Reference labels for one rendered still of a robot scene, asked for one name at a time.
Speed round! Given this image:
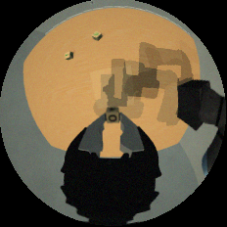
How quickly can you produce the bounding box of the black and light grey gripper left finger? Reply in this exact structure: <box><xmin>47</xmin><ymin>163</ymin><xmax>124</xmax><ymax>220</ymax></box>
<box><xmin>61</xmin><ymin>113</ymin><xmax>107</xmax><ymax>173</ymax></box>

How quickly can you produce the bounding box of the tan square mat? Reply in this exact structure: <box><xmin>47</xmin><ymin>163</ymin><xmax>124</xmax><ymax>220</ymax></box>
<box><xmin>90</xmin><ymin>66</ymin><xmax>134</xmax><ymax>109</ymax></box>

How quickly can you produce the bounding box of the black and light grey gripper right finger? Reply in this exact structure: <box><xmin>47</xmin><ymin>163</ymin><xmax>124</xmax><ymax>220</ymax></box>
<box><xmin>119</xmin><ymin>113</ymin><xmax>161</xmax><ymax>178</ymax></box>

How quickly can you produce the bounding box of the beige letter block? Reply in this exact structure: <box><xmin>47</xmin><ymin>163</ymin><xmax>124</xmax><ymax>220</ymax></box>
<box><xmin>91</xmin><ymin>31</ymin><xmax>103</xmax><ymax>40</ymax></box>
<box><xmin>106</xmin><ymin>107</ymin><xmax>119</xmax><ymax>123</ymax></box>
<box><xmin>65</xmin><ymin>51</ymin><xmax>73</xmax><ymax>60</ymax></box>

